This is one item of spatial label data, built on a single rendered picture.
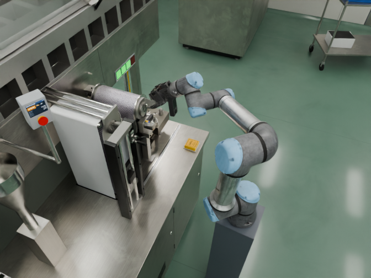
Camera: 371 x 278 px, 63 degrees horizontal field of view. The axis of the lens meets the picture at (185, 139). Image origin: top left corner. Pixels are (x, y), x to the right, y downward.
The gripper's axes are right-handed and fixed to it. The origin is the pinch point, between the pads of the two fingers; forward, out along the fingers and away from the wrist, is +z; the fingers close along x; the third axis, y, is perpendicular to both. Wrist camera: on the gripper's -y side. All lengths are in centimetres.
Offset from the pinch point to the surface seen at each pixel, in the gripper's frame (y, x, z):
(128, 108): 6.2, 7.4, 5.4
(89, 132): 14.2, 36.9, -0.7
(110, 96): 15.4, 5.2, 12.3
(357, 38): -166, -349, -42
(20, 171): 24, 70, -8
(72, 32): 49.3, 0.7, 7.4
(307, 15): -137, -448, 27
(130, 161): -7.1, 34.5, -4.0
